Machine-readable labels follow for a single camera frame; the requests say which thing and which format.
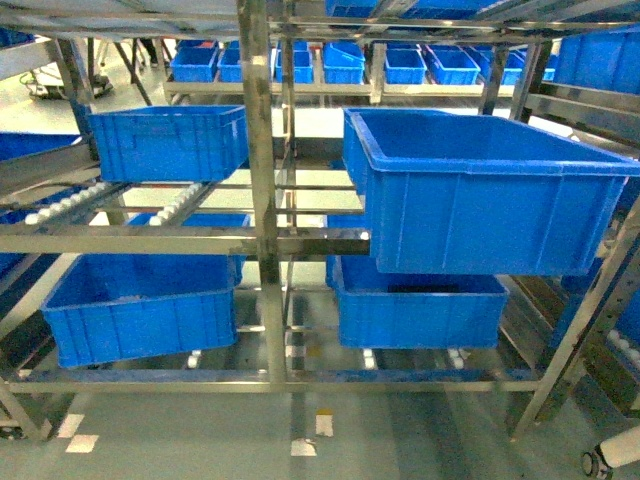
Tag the stainless steel shelf rack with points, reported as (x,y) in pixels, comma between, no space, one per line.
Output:
(510,23)

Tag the blue bin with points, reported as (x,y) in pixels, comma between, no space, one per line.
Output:
(414,311)
(114,307)

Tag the blue bin bottom right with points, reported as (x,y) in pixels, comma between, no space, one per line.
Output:
(414,311)

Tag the blue bin bottom left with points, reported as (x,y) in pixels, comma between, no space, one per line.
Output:
(114,307)

